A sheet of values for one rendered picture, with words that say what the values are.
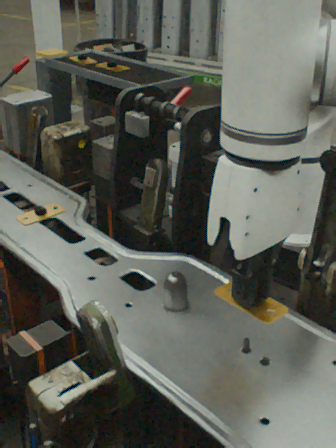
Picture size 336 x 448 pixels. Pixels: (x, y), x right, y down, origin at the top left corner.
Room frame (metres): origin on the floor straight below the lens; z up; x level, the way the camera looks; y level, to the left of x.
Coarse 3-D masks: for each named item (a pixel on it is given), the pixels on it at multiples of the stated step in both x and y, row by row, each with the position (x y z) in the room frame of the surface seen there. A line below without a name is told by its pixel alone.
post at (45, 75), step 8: (40, 64) 1.45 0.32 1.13; (40, 72) 1.46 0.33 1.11; (48, 72) 1.43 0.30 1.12; (56, 72) 1.44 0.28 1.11; (64, 72) 1.46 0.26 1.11; (40, 80) 1.46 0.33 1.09; (48, 80) 1.43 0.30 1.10; (56, 80) 1.44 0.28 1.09; (64, 80) 1.46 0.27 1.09; (40, 88) 1.46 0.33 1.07; (48, 88) 1.43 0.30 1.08; (56, 88) 1.44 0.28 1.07; (64, 88) 1.45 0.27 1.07; (56, 96) 1.44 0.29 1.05; (64, 96) 1.45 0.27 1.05; (56, 104) 1.44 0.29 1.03; (64, 104) 1.46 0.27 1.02; (56, 112) 1.44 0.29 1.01; (64, 112) 1.46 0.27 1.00; (56, 120) 1.44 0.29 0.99; (64, 120) 1.46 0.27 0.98
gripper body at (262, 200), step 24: (216, 168) 0.53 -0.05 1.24; (240, 168) 0.50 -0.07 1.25; (264, 168) 0.50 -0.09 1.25; (288, 168) 0.53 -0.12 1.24; (216, 192) 0.52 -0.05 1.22; (240, 192) 0.50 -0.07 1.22; (264, 192) 0.51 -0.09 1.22; (288, 192) 0.53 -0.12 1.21; (216, 216) 0.51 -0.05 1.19; (240, 216) 0.49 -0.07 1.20; (264, 216) 0.51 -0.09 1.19; (288, 216) 0.54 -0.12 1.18; (216, 240) 0.53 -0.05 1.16; (240, 240) 0.49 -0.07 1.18; (264, 240) 0.51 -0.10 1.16
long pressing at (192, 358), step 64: (0, 192) 0.98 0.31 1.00; (64, 192) 0.97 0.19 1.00; (64, 256) 0.75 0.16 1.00; (128, 256) 0.75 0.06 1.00; (192, 256) 0.75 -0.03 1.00; (128, 320) 0.60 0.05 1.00; (192, 320) 0.60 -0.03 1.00; (256, 320) 0.60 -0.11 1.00; (192, 384) 0.48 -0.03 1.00; (256, 384) 0.48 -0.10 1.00; (320, 384) 0.48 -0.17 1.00
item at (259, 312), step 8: (216, 288) 0.56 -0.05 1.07; (224, 288) 0.56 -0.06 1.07; (224, 296) 0.54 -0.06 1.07; (232, 304) 0.53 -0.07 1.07; (240, 304) 0.53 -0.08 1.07; (256, 304) 0.53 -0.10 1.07; (264, 304) 0.53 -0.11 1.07; (272, 304) 0.53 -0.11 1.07; (280, 304) 0.53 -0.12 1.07; (248, 312) 0.51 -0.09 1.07; (256, 312) 0.51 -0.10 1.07; (264, 312) 0.51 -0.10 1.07; (280, 312) 0.51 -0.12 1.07; (264, 320) 0.50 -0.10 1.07; (272, 320) 0.50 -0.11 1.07
